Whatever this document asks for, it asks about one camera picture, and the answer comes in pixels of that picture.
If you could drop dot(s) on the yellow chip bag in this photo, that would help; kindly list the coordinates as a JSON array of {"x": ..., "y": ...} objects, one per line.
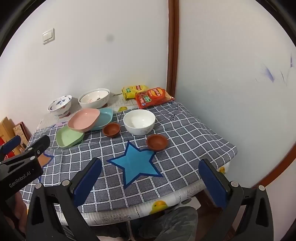
[{"x": 133, "y": 90}]

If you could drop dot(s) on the teal plate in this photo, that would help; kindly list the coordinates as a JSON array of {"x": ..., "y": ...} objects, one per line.
[{"x": 105, "y": 115}]

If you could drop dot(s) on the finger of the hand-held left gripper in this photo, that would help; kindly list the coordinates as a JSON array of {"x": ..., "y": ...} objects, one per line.
[
  {"x": 39, "y": 143},
  {"x": 11, "y": 143}
]

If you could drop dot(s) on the small brown bowl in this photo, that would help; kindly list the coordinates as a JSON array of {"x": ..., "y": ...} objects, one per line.
[
  {"x": 111, "y": 130},
  {"x": 157, "y": 143}
]

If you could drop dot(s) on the brown wooden baseboard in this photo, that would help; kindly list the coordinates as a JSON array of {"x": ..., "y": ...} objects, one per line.
[{"x": 279, "y": 164}]

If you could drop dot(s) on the patterned cardboard box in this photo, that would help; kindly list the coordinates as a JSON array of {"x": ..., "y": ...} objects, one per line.
[{"x": 20, "y": 131}]

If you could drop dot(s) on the large white bowl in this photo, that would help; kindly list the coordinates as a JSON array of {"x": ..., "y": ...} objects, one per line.
[{"x": 92, "y": 104}]

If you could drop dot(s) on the green plate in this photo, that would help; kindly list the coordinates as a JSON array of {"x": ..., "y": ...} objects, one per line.
[{"x": 68, "y": 138}]

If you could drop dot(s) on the pink plate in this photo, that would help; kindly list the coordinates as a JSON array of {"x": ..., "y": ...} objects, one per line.
[{"x": 83, "y": 119}]

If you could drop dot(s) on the white light switch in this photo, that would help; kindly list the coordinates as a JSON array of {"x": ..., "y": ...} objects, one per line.
[{"x": 48, "y": 36}]

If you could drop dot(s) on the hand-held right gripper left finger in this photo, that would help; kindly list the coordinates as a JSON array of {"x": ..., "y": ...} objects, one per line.
[{"x": 87, "y": 180}]

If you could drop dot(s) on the plain white bowl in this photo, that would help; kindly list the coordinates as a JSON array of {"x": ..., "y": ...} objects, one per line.
[{"x": 138, "y": 122}]

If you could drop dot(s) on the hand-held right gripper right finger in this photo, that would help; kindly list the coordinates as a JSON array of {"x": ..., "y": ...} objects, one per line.
[{"x": 212, "y": 183}]

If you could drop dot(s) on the red chip bag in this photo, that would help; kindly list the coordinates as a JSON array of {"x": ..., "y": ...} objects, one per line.
[{"x": 153, "y": 97}]

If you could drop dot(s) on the brown wooden door frame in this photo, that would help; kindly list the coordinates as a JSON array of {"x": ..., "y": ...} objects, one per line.
[{"x": 172, "y": 46}]

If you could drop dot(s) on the person's camouflage trouser leg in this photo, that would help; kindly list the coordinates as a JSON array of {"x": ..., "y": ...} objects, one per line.
[{"x": 168, "y": 222}]

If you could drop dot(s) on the orange print white bowl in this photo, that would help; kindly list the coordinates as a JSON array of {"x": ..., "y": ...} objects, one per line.
[{"x": 94, "y": 97}]

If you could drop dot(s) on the grey checkered tablecloth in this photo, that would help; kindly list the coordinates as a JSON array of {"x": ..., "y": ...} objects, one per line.
[{"x": 185, "y": 148}]

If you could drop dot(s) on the blue patterned white bowl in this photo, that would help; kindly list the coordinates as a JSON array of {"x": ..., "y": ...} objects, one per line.
[{"x": 60, "y": 104}]

